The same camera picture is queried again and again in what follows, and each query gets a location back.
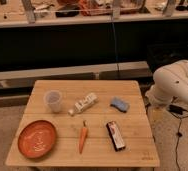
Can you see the blue sponge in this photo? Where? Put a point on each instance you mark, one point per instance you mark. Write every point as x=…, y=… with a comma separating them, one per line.
x=119, y=104

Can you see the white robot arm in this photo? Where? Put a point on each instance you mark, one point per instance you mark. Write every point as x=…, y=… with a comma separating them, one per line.
x=169, y=81

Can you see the black box on floor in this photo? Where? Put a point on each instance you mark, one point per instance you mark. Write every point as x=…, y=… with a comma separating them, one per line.
x=159, y=55

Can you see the orange toy carrot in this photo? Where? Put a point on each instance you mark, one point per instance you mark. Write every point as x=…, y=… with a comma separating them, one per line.
x=83, y=136

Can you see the long workbench shelf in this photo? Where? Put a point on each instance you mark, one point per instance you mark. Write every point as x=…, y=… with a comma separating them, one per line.
x=28, y=13

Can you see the translucent plastic cup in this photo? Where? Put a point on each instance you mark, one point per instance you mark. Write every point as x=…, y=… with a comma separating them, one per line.
x=52, y=99

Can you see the wooden table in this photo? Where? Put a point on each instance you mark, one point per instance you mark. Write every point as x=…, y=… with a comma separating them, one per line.
x=99, y=124

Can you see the orange ceramic plate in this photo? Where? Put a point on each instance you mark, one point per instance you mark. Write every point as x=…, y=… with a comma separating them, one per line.
x=37, y=139

